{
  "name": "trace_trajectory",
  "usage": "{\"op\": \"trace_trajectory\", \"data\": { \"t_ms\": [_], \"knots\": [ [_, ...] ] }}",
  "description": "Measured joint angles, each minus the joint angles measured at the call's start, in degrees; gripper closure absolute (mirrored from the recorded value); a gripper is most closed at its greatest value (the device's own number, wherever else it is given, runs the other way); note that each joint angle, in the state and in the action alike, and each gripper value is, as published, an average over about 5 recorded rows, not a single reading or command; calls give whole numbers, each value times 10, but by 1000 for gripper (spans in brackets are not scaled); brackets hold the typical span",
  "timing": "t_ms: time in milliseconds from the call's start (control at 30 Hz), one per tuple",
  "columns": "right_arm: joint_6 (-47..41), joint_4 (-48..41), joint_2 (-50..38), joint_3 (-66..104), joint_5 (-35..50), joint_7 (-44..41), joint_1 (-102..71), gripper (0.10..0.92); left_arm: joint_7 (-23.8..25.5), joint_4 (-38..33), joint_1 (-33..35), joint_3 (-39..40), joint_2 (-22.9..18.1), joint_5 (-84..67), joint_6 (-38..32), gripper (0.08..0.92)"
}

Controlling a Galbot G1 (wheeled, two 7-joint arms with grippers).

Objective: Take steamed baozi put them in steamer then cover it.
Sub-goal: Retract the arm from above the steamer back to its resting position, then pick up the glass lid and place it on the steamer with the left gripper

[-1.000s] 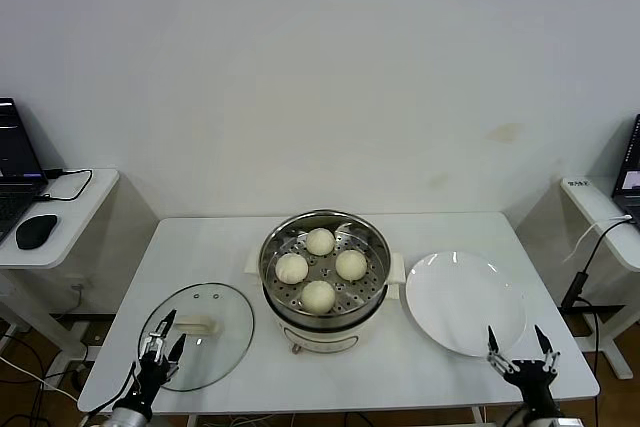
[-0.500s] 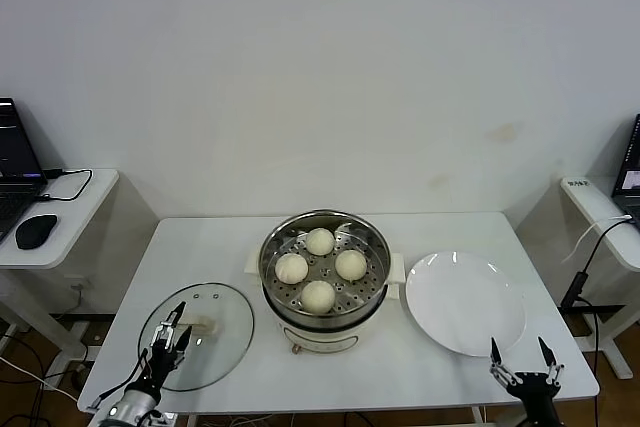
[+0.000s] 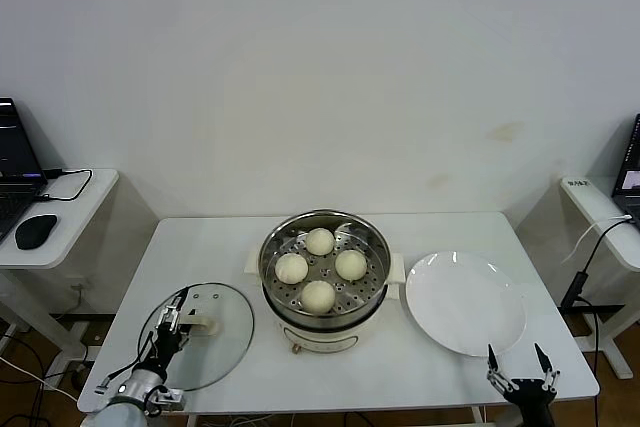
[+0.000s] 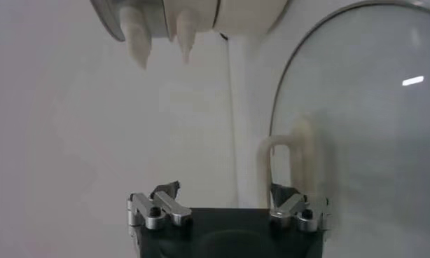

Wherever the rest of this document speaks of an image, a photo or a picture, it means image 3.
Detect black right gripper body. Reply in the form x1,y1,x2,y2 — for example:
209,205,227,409
502,377,557,427

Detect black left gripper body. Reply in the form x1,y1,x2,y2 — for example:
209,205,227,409
142,325,191,373

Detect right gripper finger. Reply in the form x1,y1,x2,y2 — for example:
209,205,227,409
485,343,520,394
532,342,561,394

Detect glass lid with cream handle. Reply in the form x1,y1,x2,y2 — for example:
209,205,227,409
136,282,255,392

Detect white steamed baozi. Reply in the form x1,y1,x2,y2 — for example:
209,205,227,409
299,279,337,315
274,253,310,286
304,227,335,256
333,249,369,282

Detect white round plate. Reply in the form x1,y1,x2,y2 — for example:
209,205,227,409
403,250,528,357

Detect white side table with mouse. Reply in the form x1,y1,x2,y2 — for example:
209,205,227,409
0,168,120,363

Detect black computer mouse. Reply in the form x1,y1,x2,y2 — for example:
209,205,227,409
13,213,59,251

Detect black laptop with code screen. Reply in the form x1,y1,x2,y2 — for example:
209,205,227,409
612,113,640,227

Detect black laptop with video windows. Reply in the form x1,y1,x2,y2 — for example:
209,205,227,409
0,96,49,243

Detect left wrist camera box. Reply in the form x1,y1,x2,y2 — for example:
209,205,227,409
149,385,187,416

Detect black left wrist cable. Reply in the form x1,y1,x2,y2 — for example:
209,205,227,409
94,286,190,394

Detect black cable with adapter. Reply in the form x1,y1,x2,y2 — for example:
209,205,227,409
559,219,640,366

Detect white floor cable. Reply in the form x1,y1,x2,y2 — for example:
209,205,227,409
0,357,81,401

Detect black floor cable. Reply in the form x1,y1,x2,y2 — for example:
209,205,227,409
0,334,56,383

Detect white loose cable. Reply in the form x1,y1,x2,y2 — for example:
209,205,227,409
560,214,633,265

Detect black laptop charger cable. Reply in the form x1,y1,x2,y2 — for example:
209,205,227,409
32,166,94,204

